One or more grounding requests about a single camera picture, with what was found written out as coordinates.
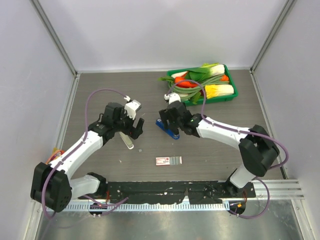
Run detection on white toy radish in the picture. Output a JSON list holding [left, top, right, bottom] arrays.
[[171, 71, 188, 79]]

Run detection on purple cable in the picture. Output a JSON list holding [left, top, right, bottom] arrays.
[[166, 79, 291, 219], [41, 88, 130, 220]]

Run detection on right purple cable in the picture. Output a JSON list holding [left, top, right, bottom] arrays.
[[166, 79, 291, 219]]

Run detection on red white staple box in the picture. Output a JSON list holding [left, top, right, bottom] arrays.
[[155, 156, 183, 166]]

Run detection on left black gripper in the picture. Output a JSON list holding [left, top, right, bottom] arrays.
[[113, 106, 144, 139]]

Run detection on orange toy carrot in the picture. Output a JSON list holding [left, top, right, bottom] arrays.
[[174, 76, 198, 88]]

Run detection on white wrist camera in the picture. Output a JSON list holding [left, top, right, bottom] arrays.
[[164, 92, 181, 105], [124, 96, 141, 120]]

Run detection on yellow white toy cabbage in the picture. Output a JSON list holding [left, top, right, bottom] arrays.
[[204, 84, 235, 99]]

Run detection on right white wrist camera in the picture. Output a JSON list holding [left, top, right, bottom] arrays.
[[164, 92, 181, 105]]

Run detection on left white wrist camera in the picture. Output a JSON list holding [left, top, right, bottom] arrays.
[[124, 96, 141, 120]]

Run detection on green toy long beans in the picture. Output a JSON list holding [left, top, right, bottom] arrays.
[[167, 74, 233, 103]]

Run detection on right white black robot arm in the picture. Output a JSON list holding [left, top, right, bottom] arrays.
[[159, 100, 280, 198]]

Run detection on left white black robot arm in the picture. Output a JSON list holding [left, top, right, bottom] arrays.
[[30, 100, 144, 213]]

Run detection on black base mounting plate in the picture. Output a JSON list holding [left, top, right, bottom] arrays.
[[89, 180, 256, 205]]

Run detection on colourful snack packet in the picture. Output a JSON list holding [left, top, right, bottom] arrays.
[[47, 147, 65, 163]]

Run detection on green plastic tray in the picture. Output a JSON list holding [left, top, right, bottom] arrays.
[[160, 63, 238, 106]]

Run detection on white green toy bok choy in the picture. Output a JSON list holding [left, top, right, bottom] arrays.
[[187, 63, 225, 82]]

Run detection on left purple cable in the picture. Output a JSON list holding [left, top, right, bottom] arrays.
[[41, 88, 130, 220]]

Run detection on white beige stapler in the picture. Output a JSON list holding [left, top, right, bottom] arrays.
[[119, 132, 134, 150]]

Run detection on blue stapler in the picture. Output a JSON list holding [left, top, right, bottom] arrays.
[[155, 118, 181, 140]]

